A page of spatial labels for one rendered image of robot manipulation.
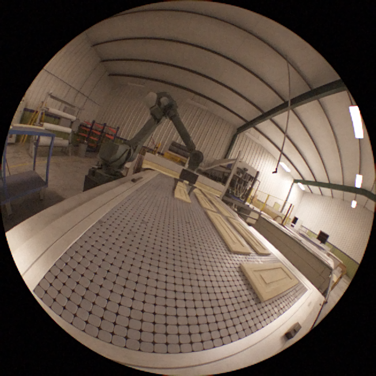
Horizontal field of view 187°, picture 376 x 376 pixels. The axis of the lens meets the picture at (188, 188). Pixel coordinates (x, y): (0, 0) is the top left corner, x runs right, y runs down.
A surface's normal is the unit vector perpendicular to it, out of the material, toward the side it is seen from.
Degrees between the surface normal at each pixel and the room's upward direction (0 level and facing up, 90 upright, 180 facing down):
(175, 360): 0
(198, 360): 0
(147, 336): 0
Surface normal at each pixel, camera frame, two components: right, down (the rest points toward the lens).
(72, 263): 0.41, -0.90
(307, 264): -0.91, -0.38
